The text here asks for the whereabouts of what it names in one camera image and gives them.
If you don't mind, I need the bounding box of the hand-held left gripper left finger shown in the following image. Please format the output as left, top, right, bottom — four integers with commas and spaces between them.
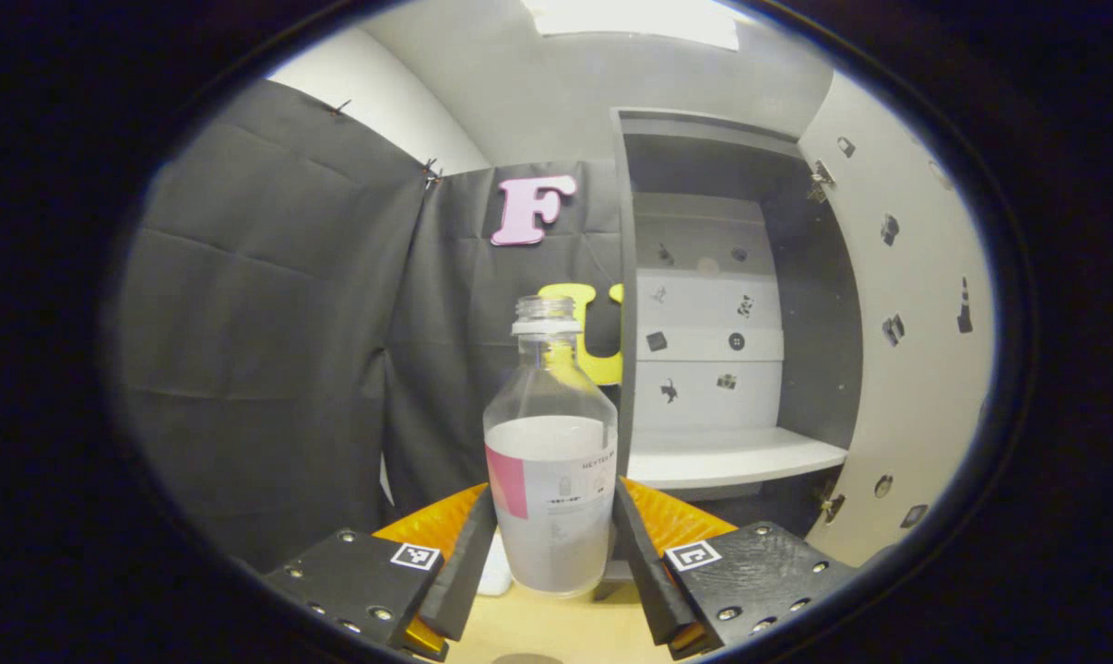
263, 482, 499, 663

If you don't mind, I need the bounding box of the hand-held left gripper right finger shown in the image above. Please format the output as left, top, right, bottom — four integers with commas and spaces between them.
611, 477, 859, 660

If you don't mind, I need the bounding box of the clear plastic bottle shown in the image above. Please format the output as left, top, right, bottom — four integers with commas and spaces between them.
482, 295, 620, 599

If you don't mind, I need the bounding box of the dark grey cabinet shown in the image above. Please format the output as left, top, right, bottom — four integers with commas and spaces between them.
593, 108, 866, 600

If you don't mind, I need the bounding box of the white plush toy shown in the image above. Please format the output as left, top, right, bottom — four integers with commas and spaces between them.
478, 530, 514, 597

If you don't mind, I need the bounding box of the black backdrop cloth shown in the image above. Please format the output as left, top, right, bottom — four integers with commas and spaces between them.
104, 78, 626, 573

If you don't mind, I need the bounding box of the large ceiling light panel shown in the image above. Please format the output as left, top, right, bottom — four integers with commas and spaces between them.
524, 0, 741, 52

